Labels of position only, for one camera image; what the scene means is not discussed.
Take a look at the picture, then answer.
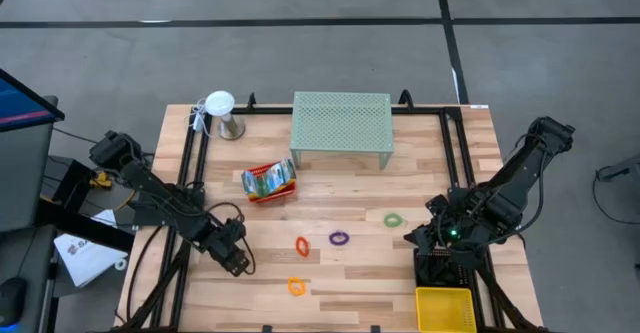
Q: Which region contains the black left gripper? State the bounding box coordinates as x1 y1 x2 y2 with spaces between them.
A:
202 218 252 278

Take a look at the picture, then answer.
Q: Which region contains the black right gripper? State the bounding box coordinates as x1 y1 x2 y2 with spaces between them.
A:
404 207 484 274

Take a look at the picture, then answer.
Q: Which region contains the black plastic basket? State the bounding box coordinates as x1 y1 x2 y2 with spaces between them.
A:
413 247 470 289

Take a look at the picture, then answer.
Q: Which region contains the yellow plastic basket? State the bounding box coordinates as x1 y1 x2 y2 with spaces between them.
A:
414 286 477 333

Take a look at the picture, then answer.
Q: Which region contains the red plastic basket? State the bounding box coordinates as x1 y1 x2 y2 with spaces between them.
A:
241 158 298 204

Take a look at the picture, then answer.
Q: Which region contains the white paper sheet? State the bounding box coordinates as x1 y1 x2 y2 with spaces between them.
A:
53 217 129 289

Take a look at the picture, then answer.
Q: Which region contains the white mushroom table lamp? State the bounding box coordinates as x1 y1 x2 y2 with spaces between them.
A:
204 90 246 141

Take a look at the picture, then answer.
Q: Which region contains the green mesh shelf riser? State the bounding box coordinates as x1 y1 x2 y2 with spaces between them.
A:
289 91 395 170

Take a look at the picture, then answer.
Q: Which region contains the grey chair leg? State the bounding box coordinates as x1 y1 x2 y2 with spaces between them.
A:
594 153 640 184

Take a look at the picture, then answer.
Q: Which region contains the black computer mouse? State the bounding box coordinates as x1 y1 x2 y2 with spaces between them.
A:
0 276 29 325

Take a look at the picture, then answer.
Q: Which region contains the blue screen computer monitor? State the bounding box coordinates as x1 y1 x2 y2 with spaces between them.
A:
0 67 66 134

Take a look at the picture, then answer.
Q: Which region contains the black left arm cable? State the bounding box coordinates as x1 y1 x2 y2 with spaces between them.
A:
205 201 257 278

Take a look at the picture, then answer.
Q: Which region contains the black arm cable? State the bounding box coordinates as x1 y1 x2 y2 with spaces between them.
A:
517 135 547 237
205 201 257 278

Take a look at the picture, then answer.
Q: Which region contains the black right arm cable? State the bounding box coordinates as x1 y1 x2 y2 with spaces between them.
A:
517 135 547 237

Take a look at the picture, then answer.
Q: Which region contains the white power cable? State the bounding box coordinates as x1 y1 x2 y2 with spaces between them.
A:
188 98 209 134

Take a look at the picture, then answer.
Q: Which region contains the black floor cable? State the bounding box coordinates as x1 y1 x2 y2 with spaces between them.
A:
591 176 640 227

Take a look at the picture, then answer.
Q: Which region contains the black aluminium table frame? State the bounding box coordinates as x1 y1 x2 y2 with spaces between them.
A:
115 90 546 333

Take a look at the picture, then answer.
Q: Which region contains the yellow cable connector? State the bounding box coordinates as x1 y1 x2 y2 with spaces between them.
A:
89 170 136 212

